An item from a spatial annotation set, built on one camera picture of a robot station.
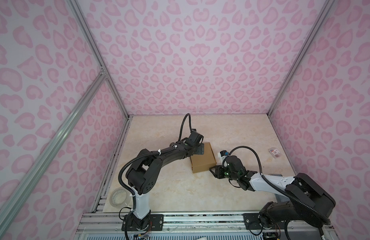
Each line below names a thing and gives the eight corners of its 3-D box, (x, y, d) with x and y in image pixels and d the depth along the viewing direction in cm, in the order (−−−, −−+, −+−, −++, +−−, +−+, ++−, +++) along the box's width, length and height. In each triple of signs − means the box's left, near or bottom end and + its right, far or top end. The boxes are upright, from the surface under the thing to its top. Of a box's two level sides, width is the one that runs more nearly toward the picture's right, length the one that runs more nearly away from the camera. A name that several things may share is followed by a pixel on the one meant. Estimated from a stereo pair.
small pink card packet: (275, 159, 98) (277, 156, 95) (267, 150, 102) (269, 148, 99) (280, 157, 99) (282, 154, 96) (272, 148, 103) (274, 146, 100)
